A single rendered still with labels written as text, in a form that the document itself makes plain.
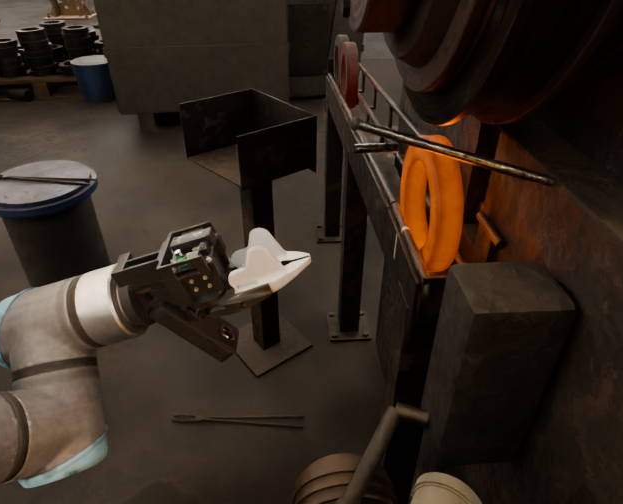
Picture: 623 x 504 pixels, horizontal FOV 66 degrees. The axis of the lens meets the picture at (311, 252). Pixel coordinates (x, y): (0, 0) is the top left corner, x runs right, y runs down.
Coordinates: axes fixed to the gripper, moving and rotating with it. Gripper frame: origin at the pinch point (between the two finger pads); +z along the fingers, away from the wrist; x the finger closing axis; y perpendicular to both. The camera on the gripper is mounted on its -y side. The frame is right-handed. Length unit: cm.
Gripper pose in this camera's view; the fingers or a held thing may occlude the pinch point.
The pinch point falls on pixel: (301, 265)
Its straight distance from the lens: 55.4
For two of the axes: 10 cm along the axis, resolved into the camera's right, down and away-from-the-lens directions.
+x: -0.4, -5.7, 8.2
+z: 9.5, -2.7, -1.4
